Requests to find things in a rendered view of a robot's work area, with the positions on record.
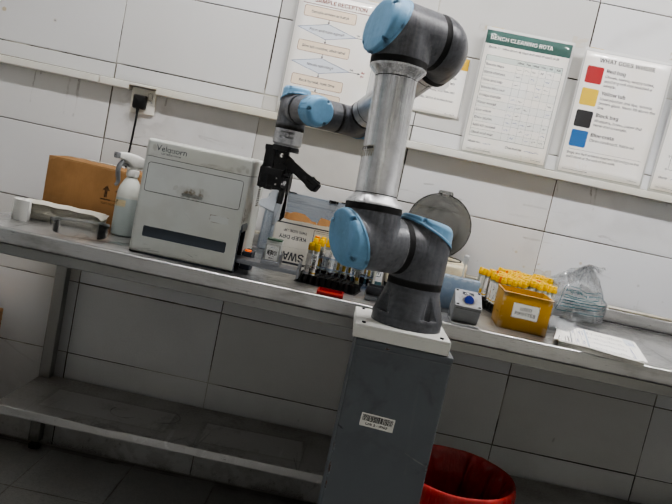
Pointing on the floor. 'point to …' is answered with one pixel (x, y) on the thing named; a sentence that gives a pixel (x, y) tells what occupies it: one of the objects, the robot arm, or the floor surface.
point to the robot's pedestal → (384, 424)
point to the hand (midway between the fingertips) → (278, 223)
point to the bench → (76, 398)
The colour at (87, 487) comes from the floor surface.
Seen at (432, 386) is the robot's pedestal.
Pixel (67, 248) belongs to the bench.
